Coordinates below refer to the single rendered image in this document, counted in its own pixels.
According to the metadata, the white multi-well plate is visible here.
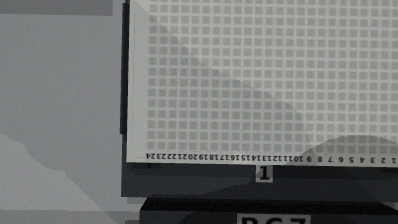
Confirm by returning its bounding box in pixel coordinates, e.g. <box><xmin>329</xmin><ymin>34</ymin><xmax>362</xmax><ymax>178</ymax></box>
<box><xmin>126</xmin><ymin>0</ymin><xmax>398</xmax><ymax>167</ymax></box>

